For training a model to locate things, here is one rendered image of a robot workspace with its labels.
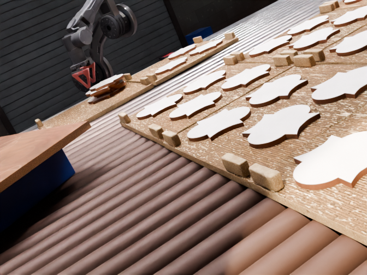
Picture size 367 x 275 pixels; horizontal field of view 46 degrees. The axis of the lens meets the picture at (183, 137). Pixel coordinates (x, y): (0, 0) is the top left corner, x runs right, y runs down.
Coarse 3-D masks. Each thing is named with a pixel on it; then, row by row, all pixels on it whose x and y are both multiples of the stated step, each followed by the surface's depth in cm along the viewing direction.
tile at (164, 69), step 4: (176, 60) 176; (180, 60) 173; (184, 60) 170; (168, 64) 175; (172, 64) 171; (176, 64) 168; (180, 64) 168; (160, 68) 174; (164, 68) 170; (168, 68) 167; (172, 68) 166; (156, 72) 170; (160, 72) 168; (164, 72) 168
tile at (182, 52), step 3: (192, 45) 193; (195, 45) 191; (183, 48) 196; (186, 48) 193; (189, 48) 190; (192, 48) 188; (195, 48) 188; (177, 51) 195; (180, 51) 192; (183, 51) 188; (186, 51) 187; (189, 51) 188; (171, 54) 195; (174, 54) 192; (177, 54) 188; (180, 54) 187; (183, 54) 185; (168, 57) 190; (171, 57) 188; (174, 57) 187; (177, 57) 187
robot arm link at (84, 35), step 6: (72, 24) 164; (66, 30) 166; (72, 30) 165; (78, 30) 163; (84, 30) 159; (72, 36) 160; (78, 36) 157; (84, 36) 159; (90, 36) 161; (72, 42) 161; (78, 42) 159; (84, 42) 158; (90, 42) 160
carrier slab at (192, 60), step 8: (224, 40) 179; (232, 40) 173; (216, 48) 171; (224, 48) 172; (184, 56) 183; (192, 56) 176; (200, 56) 169; (208, 56) 169; (160, 64) 189; (184, 64) 167; (192, 64) 166; (144, 72) 188; (152, 72) 180; (168, 72) 166; (176, 72) 163; (128, 80) 185; (136, 80) 178; (160, 80) 161
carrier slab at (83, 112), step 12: (132, 84) 174; (120, 96) 162; (132, 96) 156; (72, 108) 180; (84, 108) 169; (96, 108) 160; (108, 108) 153; (48, 120) 177; (60, 120) 167; (72, 120) 158; (84, 120) 150
